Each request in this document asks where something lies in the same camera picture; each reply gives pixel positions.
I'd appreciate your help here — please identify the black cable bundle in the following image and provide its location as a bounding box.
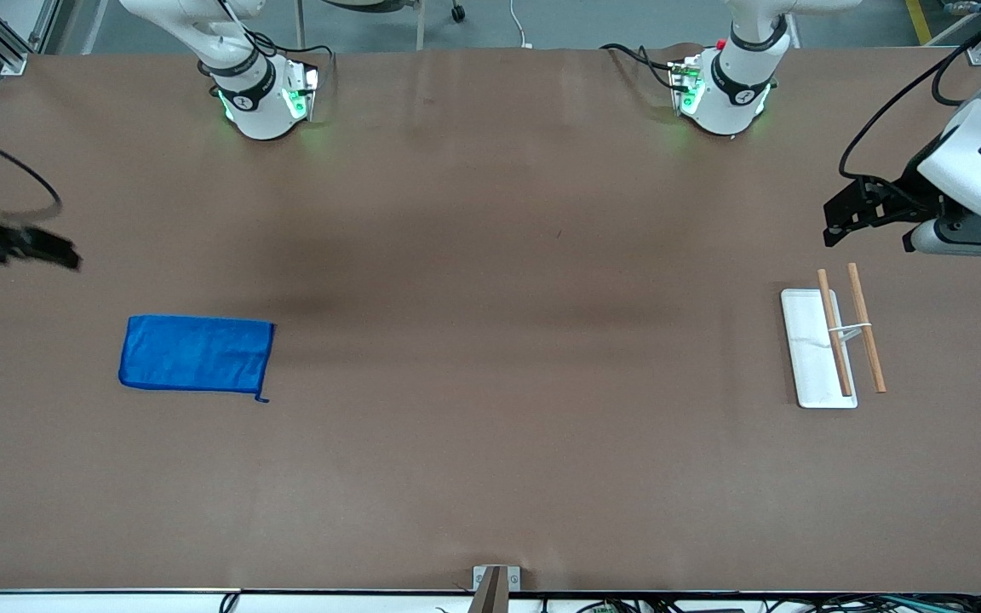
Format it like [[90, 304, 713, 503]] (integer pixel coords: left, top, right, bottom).
[[763, 593, 981, 613]]

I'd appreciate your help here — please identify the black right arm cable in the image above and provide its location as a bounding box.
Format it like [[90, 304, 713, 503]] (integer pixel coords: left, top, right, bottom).
[[0, 128, 63, 219]]

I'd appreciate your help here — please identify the black base cable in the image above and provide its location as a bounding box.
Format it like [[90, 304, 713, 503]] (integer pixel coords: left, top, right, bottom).
[[231, 0, 336, 82], [599, 43, 680, 91]]

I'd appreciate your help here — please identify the white floor cable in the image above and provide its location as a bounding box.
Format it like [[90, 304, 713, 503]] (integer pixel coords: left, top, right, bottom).
[[509, 0, 536, 49]]

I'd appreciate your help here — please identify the black left base cable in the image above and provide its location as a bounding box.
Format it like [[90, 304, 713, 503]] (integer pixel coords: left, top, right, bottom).
[[599, 43, 680, 91]]

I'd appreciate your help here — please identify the aluminium frame profile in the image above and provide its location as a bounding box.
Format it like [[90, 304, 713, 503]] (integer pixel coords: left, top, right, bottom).
[[0, 0, 63, 77], [925, 7, 981, 66]]

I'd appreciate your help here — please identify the chair base with caster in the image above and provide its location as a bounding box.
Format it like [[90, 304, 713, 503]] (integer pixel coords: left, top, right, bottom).
[[293, 0, 468, 50]]

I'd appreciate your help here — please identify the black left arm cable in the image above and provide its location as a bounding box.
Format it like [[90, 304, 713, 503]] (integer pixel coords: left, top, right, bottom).
[[838, 21, 981, 186]]

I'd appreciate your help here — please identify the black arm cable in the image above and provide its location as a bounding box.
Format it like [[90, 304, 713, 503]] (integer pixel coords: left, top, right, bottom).
[[838, 21, 981, 186], [0, 128, 63, 219]]

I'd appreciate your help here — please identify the left base connector box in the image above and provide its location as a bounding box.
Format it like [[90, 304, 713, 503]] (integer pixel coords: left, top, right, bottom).
[[668, 56, 706, 117]]

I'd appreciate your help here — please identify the right base connector box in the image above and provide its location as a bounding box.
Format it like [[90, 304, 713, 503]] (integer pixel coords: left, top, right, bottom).
[[282, 61, 322, 121]]

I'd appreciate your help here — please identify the black right base cable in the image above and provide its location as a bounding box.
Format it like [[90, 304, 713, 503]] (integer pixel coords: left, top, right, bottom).
[[231, 0, 336, 82]]

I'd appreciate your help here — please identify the blue microfibre towel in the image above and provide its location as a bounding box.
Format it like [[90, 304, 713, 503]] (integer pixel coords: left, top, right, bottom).
[[118, 315, 276, 404]]

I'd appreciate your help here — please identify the grey metal table bracket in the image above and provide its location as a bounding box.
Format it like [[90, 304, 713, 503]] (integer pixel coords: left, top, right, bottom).
[[472, 564, 522, 613]]

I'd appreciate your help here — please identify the base connector box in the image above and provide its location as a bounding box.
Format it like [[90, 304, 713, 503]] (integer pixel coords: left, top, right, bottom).
[[282, 61, 322, 121], [668, 56, 706, 117]]

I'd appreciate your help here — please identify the white rack with wooden bars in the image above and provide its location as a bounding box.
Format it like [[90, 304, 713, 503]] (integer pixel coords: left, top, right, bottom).
[[780, 262, 888, 410]]

